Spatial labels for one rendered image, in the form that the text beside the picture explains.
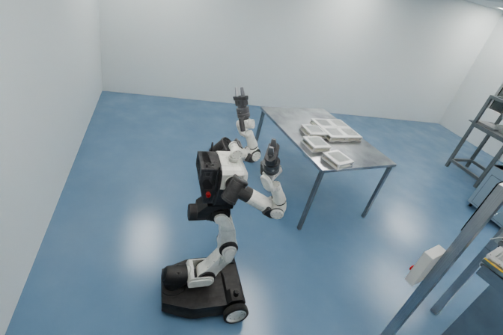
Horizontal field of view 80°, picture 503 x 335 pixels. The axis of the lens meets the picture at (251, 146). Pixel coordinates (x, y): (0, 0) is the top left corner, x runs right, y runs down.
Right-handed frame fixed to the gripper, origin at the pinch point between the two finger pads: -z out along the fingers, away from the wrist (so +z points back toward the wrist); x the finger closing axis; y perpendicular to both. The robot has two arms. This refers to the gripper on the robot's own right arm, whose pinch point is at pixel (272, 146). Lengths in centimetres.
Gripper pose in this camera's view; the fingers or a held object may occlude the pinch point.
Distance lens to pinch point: 143.9
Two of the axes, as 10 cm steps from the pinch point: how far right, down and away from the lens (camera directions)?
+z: 0.2, 6.5, 7.6
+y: 9.6, 2.1, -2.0
